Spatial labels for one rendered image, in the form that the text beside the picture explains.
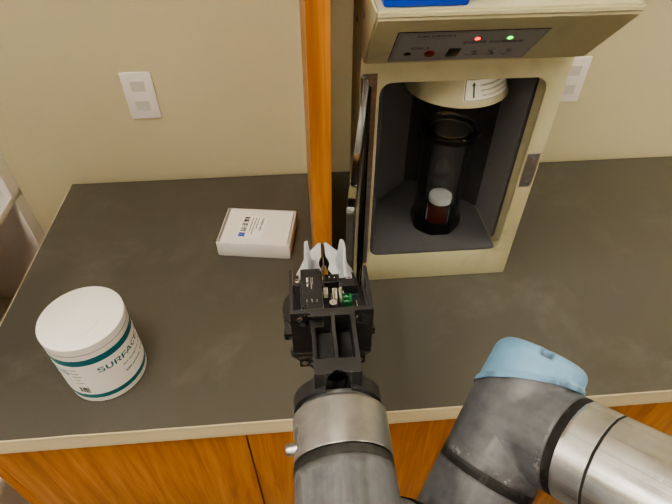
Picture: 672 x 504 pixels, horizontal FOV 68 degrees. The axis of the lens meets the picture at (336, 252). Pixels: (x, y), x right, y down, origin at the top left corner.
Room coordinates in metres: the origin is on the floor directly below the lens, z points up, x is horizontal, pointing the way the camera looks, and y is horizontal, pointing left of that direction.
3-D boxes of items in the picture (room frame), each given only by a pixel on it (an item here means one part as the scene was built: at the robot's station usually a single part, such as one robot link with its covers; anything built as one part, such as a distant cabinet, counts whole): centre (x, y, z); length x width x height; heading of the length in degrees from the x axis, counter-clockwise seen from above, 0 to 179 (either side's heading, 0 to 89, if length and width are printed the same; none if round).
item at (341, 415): (0.18, 0.00, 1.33); 0.08 x 0.05 x 0.08; 95
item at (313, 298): (0.26, 0.00, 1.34); 0.12 x 0.08 x 0.09; 5
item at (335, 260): (0.37, 0.00, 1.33); 0.09 x 0.03 x 0.06; 5
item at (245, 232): (0.84, 0.17, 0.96); 0.16 x 0.12 x 0.04; 86
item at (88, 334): (0.50, 0.40, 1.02); 0.13 x 0.13 x 0.15
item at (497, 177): (0.84, -0.19, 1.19); 0.26 x 0.24 x 0.35; 95
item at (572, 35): (0.66, -0.20, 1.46); 0.32 x 0.11 x 0.10; 95
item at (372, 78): (0.70, -0.05, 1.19); 0.03 x 0.02 x 0.39; 95
